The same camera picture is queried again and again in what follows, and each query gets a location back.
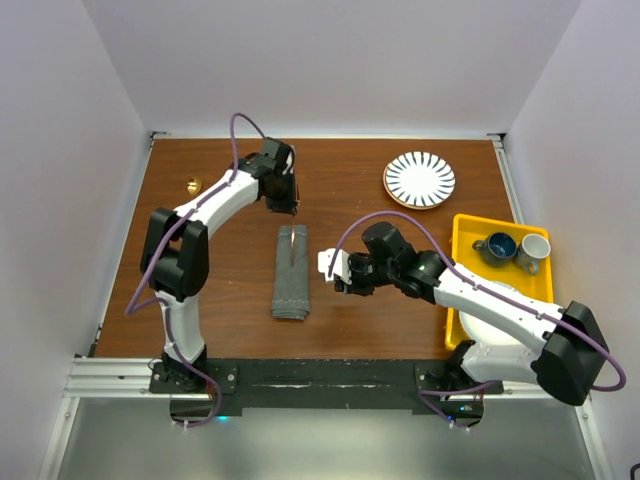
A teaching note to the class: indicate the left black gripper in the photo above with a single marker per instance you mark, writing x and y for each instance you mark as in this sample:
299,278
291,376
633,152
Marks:
286,206

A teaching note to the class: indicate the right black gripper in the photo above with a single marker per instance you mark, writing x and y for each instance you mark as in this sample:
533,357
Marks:
353,288

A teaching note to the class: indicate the gold fork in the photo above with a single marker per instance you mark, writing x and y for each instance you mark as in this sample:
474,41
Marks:
292,233

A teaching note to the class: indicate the grey cloth napkin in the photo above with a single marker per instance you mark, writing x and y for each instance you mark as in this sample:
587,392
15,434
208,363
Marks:
291,293

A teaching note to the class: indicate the gold spoon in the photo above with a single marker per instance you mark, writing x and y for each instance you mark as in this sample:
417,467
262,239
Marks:
194,186

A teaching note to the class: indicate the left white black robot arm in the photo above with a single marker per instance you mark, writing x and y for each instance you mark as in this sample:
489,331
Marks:
175,258

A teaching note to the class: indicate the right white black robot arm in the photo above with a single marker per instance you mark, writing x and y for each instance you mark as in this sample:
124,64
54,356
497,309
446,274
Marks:
560,349

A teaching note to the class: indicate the striped blue white plate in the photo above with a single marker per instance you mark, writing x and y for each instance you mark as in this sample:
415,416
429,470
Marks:
419,180

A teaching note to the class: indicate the yellow plastic tray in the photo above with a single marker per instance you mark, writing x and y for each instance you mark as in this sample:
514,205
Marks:
469,228

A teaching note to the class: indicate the white paper plate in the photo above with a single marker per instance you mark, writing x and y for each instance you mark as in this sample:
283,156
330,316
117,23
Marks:
482,332

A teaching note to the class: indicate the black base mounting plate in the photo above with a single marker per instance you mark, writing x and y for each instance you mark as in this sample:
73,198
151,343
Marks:
236,385

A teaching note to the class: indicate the dark blue mug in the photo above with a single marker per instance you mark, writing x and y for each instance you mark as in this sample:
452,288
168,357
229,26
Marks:
497,249

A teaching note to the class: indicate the white grey mug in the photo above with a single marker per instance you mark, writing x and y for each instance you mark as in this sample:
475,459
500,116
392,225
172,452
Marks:
532,250

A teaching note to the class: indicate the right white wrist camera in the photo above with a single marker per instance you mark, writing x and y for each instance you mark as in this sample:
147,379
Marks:
334,266

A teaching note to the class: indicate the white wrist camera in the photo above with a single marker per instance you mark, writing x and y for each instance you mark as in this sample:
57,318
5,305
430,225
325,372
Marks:
289,165
334,266

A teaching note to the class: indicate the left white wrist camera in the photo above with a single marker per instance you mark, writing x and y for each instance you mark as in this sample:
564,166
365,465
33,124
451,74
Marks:
289,165

